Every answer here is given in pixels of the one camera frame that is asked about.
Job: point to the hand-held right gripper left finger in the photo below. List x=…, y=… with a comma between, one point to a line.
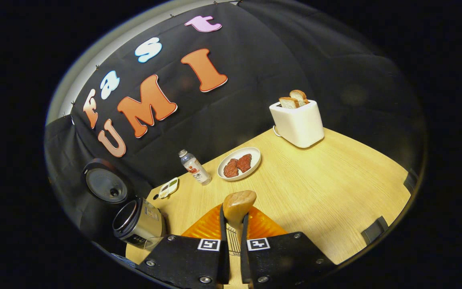
x=187, y=257

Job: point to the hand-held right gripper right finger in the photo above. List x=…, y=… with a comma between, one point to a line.
x=283, y=257

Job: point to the dark grey rice cooker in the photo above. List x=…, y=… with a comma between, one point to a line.
x=142, y=224

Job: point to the wooden spoon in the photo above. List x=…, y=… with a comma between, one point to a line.
x=237, y=204

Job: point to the white compartment tray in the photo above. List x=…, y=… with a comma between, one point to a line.
x=169, y=188

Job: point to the clear drink bottle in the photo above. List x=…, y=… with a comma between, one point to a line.
x=195, y=168

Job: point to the black table clamp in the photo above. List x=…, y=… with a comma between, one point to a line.
x=411, y=181
x=375, y=229

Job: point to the red meat piece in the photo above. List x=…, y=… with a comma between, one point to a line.
x=244, y=162
x=231, y=168

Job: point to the white round plate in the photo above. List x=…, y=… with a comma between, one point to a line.
x=251, y=154

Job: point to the white toaster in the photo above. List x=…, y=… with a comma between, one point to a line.
x=299, y=124

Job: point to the toasted bread slice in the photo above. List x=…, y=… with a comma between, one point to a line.
x=288, y=103
x=300, y=95

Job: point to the black backdrop cloth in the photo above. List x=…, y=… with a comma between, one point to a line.
x=255, y=72

